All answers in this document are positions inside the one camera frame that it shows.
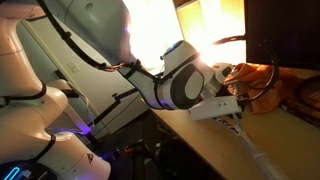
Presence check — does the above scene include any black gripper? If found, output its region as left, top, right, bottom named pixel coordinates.
left=226, top=83, right=252, bottom=105

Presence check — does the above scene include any orange terry towel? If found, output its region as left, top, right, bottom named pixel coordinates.
left=224, top=62, right=301, bottom=115

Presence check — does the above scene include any white blue tennis racket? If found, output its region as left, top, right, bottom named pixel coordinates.
left=213, top=112, right=291, bottom=180

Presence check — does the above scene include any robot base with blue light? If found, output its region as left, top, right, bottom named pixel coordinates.
left=0, top=159, right=68, bottom=180

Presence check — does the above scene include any dark round tray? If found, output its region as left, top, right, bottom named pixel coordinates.
left=294, top=76, right=320, bottom=113

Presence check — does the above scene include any black computer monitor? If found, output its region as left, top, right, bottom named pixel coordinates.
left=244, top=0, right=320, bottom=71

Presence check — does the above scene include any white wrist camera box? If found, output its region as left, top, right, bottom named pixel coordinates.
left=189, top=95, right=243, bottom=121

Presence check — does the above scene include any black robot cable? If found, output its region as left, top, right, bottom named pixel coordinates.
left=34, top=0, right=280, bottom=103

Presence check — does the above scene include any black articulated camera mount arm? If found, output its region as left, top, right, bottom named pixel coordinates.
left=88, top=87, right=139, bottom=128

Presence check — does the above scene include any white wall outlet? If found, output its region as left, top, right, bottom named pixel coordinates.
left=67, top=61, right=81, bottom=74

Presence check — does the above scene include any white stand post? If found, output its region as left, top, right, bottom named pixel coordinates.
left=49, top=78, right=98, bottom=135

